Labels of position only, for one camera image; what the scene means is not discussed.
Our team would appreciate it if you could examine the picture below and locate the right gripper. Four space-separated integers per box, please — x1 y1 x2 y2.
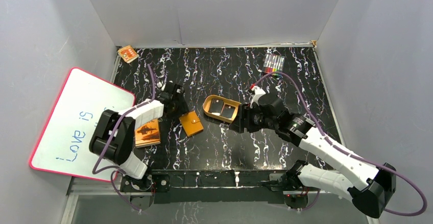
228 103 277 134

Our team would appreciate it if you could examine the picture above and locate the orange leather card holder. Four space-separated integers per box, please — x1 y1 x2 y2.
179 111 204 137

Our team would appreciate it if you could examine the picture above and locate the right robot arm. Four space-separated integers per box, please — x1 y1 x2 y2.
231 94 396 218

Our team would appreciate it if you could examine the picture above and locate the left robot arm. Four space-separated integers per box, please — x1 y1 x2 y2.
89 81 189 191

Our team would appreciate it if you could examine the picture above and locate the black credit card right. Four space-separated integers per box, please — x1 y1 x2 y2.
221 104 236 119

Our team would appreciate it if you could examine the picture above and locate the black credit card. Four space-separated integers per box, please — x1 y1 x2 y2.
221 104 236 119
208 98 224 115

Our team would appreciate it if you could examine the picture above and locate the black credit card left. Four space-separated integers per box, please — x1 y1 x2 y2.
208 98 224 115

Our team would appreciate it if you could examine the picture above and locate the tan oval tray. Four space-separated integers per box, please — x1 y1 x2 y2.
203 94 241 123

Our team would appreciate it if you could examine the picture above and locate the orange paperback book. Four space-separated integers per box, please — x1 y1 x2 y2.
135 119 161 148

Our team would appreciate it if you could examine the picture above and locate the pack of coloured markers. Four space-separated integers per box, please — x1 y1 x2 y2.
262 54 285 77

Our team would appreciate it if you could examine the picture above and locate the pink framed whiteboard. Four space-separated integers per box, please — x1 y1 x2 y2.
29 67 135 182

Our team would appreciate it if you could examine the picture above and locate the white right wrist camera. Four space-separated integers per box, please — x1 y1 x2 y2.
248 85 266 105

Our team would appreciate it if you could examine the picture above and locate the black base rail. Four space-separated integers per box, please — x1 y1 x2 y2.
118 168 322 213

